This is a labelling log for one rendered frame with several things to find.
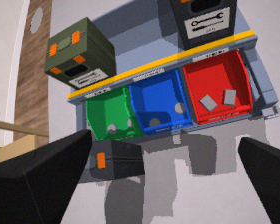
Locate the grey metal bin shelf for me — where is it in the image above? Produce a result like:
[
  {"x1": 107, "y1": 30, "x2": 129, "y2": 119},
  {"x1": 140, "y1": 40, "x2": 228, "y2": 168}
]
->
[{"x1": 67, "y1": 0, "x2": 280, "y2": 144}]

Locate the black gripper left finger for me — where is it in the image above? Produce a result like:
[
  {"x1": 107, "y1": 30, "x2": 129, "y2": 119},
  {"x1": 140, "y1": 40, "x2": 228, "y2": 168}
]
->
[{"x1": 0, "y1": 129, "x2": 92, "y2": 224}]

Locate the grey block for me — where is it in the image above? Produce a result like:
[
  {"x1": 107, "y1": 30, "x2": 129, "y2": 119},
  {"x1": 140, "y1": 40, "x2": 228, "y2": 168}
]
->
[
  {"x1": 200, "y1": 94, "x2": 217, "y2": 113},
  {"x1": 224, "y1": 89, "x2": 236, "y2": 107}
]

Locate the blue open bin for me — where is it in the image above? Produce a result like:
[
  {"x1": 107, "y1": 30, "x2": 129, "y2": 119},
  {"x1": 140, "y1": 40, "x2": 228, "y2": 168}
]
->
[{"x1": 129, "y1": 68, "x2": 193, "y2": 135}]

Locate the red open bin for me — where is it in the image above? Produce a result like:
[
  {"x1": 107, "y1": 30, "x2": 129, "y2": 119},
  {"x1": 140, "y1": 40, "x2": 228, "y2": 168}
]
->
[{"x1": 182, "y1": 50, "x2": 253, "y2": 125}]

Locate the olive green case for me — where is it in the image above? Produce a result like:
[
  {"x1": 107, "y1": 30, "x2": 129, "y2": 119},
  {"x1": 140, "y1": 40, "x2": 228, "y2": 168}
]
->
[{"x1": 44, "y1": 17, "x2": 117, "y2": 90}]

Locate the green bin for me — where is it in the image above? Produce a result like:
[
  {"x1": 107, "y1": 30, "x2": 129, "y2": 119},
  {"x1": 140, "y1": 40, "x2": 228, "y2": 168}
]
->
[{"x1": 86, "y1": 84, "x2": 144, "y2": 142}]

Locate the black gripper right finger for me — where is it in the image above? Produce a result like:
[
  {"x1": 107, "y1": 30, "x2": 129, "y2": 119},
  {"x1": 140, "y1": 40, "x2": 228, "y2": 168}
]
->
[{"x1": 238, "y1": 137, "x2": 280, "y2": 224}]

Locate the yellow flat bar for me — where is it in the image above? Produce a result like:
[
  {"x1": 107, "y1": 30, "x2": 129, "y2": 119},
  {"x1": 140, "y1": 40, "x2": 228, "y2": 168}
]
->
[{"x1": 68, "y1": 30, "x2": 255, "y2": 99}]

